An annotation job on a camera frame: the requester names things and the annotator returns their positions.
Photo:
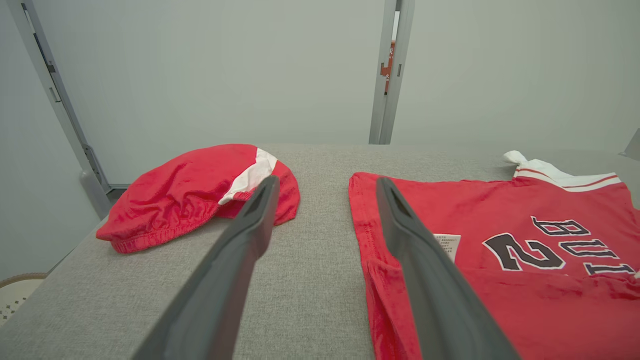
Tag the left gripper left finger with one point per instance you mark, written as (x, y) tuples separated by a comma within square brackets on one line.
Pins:
[(220, 290)]

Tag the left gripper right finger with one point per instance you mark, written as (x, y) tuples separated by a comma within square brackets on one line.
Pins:
[(440, 300)]

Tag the red basketball jersey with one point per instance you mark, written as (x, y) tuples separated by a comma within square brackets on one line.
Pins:
[(525, 300)]

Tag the red shorts white stripe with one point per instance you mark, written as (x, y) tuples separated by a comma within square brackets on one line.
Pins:
[(175, 195)]

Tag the woven laundry basket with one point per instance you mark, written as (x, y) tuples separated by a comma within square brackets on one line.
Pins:
[(17, 295)]

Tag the orange sign strip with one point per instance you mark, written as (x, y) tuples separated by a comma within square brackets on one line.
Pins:
[(387, 67)]

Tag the grey partition base foot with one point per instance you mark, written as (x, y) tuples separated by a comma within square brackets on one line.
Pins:
[(632, 147)]

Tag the grey partition post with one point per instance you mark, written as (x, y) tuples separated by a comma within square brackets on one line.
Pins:
[(60, 100), (387, 115)]

